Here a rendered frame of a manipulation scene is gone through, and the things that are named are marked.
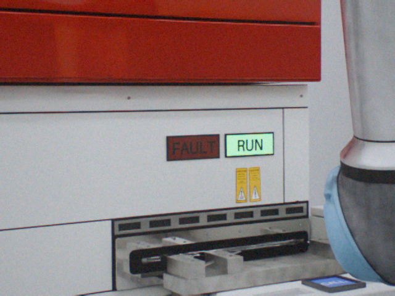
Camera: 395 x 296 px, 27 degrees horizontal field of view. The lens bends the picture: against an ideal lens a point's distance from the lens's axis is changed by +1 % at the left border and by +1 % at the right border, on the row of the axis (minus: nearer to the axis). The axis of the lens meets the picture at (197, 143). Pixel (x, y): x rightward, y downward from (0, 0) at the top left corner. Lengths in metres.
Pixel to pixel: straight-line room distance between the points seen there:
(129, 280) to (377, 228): 0.82
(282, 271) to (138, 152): 0.35
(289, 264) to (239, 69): 0.38
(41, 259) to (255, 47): 0.56
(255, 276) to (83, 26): 0.54
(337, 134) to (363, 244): 2.93
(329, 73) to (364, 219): 2.91
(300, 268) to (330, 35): 2.23
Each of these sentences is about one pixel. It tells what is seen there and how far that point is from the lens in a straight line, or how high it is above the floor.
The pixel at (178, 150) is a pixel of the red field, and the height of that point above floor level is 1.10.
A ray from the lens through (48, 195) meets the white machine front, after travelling 1.45.
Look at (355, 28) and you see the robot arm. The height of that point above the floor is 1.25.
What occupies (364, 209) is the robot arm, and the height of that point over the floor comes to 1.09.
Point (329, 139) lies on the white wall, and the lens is 3.67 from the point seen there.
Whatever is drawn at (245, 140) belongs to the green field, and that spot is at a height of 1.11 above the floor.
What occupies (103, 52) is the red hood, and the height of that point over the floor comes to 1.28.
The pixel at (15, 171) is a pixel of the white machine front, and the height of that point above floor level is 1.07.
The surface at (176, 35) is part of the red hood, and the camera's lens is 1.49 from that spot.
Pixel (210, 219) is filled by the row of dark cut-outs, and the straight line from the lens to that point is 1.60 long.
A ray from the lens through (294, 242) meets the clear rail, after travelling 1.69.
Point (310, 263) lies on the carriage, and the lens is 1.57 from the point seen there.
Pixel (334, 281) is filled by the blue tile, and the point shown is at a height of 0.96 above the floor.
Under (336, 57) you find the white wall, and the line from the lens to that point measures 3.69.
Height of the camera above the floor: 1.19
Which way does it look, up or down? 3 degrees down
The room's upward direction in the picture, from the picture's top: 1 degrees counter-clockwise
